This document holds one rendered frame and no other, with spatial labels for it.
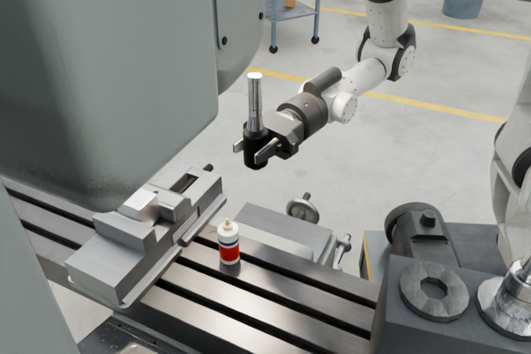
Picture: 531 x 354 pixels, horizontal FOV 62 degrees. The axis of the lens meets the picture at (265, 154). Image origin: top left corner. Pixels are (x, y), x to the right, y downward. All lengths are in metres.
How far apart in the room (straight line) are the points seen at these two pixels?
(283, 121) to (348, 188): 1.70
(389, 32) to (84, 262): 0.81
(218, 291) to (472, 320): 0.44
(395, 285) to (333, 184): 1.89
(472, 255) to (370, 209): 0.99
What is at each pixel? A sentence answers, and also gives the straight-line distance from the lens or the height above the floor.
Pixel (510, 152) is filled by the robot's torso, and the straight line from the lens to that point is 1.13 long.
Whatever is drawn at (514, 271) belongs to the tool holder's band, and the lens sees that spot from 0.63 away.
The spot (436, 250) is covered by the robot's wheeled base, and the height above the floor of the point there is 0.59.
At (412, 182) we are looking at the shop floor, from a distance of 2.65.
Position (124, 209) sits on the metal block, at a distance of 0.88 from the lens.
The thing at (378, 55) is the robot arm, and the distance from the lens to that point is 1.13.
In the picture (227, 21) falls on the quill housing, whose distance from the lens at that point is 0.51.
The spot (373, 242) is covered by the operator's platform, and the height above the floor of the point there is 0.40.
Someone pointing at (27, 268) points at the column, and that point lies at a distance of 0.26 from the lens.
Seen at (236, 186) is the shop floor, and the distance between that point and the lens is 2.49.
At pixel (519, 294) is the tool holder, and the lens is 0.64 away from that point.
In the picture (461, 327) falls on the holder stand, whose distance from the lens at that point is 0.65.
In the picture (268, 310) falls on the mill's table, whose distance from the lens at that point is 0.84.
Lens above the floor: 1.60
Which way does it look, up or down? 36 degrees down
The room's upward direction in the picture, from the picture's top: straight up
